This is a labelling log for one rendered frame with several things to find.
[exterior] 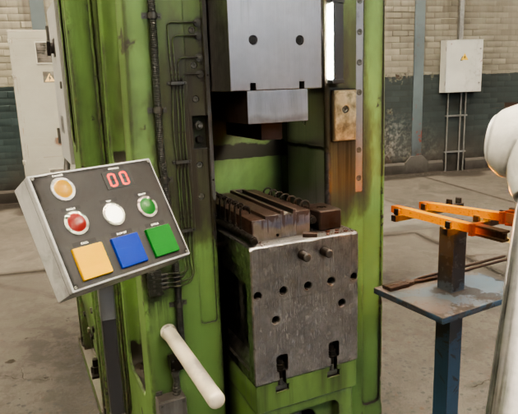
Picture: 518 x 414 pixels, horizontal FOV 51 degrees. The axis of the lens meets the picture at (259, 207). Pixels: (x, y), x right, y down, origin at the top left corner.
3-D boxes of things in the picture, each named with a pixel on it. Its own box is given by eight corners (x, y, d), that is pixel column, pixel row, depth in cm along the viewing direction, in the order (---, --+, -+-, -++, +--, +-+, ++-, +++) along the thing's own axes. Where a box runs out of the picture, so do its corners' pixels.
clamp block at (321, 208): (342, 227, 178) (342, 208, 176) (319, 231, 174) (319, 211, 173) (322, 220, 188) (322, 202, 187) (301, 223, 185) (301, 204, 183)
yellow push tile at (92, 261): (114, 271, 123) (101, 241, 124) (85, 280, 117) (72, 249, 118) (110, 273, 124) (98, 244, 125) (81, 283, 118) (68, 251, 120)
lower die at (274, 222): (309, 232, 173) (309, 207, 171) (252, 241, 165) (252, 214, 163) (255, 209, 210) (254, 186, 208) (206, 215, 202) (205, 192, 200)
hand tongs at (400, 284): (503, 256, 208) (504, 254, 208) (513, 259, 204) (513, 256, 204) (381, 287, 181) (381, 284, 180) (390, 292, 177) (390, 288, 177)
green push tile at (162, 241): (180, 249, 138) (168, 222, 139) (157, 257, 132) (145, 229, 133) (176, 252, 139) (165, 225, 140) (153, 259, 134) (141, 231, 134)
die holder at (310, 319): (358, 358, 183) (358, 231, 173) (255, 387, 168) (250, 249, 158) (282, 302, 233) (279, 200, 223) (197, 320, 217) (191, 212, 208)
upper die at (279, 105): (308, 120, 165) (307, 88, 163) (247, 124, 157) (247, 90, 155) (252, 116, 202) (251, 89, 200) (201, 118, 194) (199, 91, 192)
